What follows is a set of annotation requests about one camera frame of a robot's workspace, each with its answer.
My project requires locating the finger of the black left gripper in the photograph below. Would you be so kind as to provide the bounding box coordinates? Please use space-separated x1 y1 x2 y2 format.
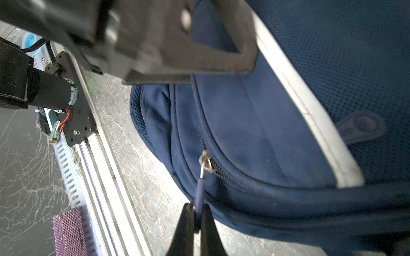
121 1 258 85

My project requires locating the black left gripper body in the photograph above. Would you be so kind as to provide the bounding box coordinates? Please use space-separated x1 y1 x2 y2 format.
1 1 154 79

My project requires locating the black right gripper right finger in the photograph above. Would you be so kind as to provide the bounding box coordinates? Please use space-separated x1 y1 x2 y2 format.
200 204 227 256

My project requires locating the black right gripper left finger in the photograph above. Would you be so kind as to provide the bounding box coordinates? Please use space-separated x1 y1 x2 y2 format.
166 203 195 256

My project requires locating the navy blue student backpack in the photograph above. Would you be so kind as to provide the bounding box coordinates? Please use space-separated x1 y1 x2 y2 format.
130 1 410 256

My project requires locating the purple glitter microphone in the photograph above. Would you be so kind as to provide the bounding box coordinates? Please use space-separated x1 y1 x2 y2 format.
53 207 88 256

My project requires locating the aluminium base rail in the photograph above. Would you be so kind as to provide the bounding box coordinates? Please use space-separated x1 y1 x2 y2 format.
0 22 154 256

